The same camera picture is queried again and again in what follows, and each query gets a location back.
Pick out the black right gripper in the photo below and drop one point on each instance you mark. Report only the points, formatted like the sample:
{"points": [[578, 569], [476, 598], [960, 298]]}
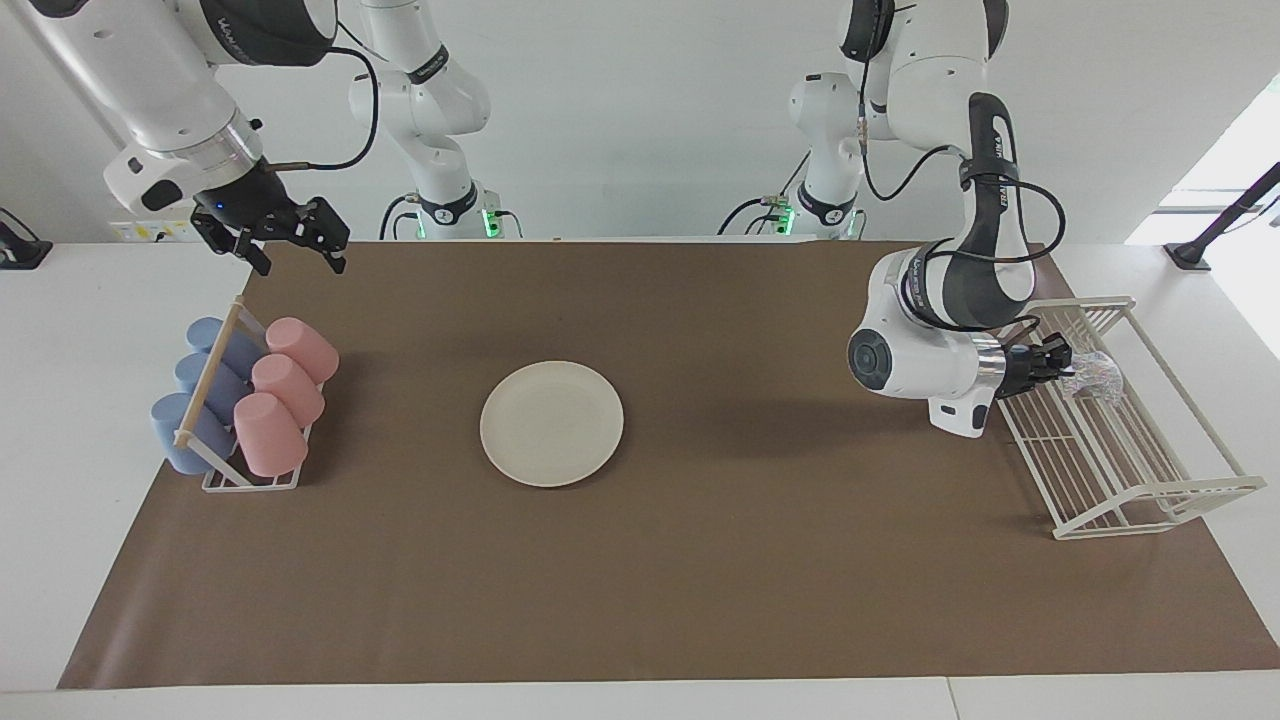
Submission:
{"points": [[250, 205]]}

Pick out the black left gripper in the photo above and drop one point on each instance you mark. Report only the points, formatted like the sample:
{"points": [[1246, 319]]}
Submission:
{"points": [[1020, 370]]}

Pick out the silver mesh sponge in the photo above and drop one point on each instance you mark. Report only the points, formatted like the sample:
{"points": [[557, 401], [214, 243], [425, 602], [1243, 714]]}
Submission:
{"points": [[1095, 375]]}

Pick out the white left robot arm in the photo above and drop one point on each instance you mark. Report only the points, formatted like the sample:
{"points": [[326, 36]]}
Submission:
{"points": [[915, 360]]}

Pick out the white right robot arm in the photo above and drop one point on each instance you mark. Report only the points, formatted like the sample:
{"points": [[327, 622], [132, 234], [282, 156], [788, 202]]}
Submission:
{"points": [[150, 90]]}

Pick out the cream round plate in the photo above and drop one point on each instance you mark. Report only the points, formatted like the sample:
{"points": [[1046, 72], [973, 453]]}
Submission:
{"points": [[550, 425]]}

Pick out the pink cup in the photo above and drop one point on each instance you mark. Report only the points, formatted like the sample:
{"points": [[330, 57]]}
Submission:
{"points": [[305, 348], [268, 440], [288, 390]]}

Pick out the blue cup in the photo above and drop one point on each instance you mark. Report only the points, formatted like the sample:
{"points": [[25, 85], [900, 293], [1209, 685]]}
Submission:
{"points": [[205, 332], [175, 440], [200, 375]]}

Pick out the white power strip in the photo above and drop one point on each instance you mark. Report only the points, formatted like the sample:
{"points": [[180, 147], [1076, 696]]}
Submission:
{"points": [[150, 231]]}

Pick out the cup rack with wooden bar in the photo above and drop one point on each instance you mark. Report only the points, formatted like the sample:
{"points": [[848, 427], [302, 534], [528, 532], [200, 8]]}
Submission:
{"points": [[210, 380]]}

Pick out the black slanted stand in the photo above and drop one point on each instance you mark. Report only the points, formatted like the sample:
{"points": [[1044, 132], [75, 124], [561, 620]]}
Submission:
{"points": [[1225, 220]]}

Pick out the brown table mat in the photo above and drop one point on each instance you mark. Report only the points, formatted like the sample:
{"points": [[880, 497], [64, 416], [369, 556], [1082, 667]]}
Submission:
{"points": [[700, 560]]}

